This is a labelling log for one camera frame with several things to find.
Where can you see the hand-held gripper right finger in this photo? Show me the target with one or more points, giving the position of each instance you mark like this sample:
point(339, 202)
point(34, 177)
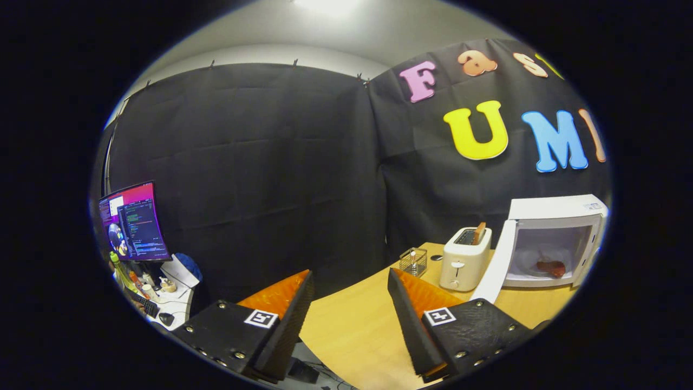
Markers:
point(414, 330)

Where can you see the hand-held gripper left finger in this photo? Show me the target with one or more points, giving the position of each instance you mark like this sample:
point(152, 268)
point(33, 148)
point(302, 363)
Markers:
point(292, 330)

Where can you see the dark red meat slice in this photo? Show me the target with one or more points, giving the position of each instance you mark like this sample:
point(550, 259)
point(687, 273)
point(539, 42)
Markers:
point(551, 268)

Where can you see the white toaster oven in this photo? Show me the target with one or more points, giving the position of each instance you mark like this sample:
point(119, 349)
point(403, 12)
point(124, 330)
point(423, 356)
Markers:
point(552, 208)

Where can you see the cream bread toaster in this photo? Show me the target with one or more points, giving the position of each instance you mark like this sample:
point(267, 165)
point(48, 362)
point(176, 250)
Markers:
point(463, 265)

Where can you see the white desk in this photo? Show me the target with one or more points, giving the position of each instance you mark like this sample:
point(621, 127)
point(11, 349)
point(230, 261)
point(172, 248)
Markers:
point(178, 304)

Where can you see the brown toast slice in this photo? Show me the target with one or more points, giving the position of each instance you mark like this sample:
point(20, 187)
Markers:
point(479, 233)

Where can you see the white and blue bag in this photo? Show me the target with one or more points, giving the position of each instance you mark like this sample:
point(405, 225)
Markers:
point(181, 270)

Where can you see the black computer mouse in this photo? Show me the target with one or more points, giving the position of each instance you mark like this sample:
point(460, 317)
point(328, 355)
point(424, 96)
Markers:
point(166, 319)

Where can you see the black keyboard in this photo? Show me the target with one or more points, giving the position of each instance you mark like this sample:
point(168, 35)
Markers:
point(145, 304)

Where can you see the computer monitor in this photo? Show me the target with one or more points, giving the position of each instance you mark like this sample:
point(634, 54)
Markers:
point(141, 227)

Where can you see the green bottle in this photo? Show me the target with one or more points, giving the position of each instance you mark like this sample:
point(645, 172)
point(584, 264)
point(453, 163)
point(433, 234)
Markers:
point(119, 271)

